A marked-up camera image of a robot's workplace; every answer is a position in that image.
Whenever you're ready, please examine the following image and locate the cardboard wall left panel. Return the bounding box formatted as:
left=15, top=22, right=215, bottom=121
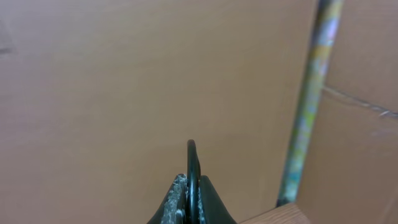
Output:
left=296, top=0, right=397, bottom=224

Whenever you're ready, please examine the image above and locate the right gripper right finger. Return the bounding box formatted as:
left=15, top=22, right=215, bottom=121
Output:
left=198, top=175, right=237, bottom=224

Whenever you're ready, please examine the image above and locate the cardboard strip at table edge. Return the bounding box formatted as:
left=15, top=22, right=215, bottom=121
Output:
left=1, top=0, right=317, bottom=223

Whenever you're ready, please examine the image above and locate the black usb cable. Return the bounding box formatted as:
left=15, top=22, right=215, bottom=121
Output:
left=186, top=139, right=201, bottom=224

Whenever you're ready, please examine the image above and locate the colourful strip behind cardboard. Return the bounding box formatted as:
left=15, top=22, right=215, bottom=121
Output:
left=276, top=0, right=344, bottom=207

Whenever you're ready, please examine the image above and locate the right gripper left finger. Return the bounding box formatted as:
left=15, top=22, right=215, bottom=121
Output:
left=147, top=174, right=187, bottom=224

